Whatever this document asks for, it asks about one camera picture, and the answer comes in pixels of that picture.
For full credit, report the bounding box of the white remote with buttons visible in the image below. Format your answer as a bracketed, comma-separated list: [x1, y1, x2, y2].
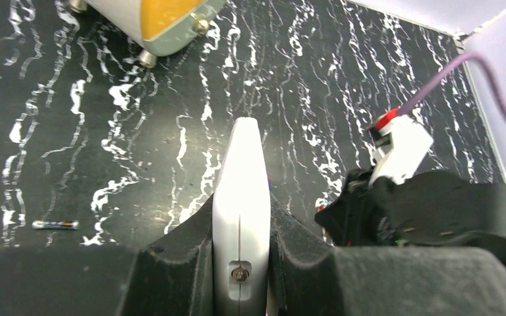
[212, 117, 271, 315]

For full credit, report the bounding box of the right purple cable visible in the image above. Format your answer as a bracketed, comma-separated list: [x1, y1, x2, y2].
[397, 51, 506, 154]

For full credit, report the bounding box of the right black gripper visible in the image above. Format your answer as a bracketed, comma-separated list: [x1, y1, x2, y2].
[314, 167, 406, 247]

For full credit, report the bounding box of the round three-colour drawer box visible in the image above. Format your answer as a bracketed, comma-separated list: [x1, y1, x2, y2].
[69, 0, 227, 68]

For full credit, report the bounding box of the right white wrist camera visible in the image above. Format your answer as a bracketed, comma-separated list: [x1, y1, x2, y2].
[369, 108, 433, 186]

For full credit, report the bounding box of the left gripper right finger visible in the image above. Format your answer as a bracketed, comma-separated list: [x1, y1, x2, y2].
[268, 199, 506, 315]

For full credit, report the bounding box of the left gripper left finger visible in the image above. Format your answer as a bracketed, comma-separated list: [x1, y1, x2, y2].
[0, 200, 214, 315]

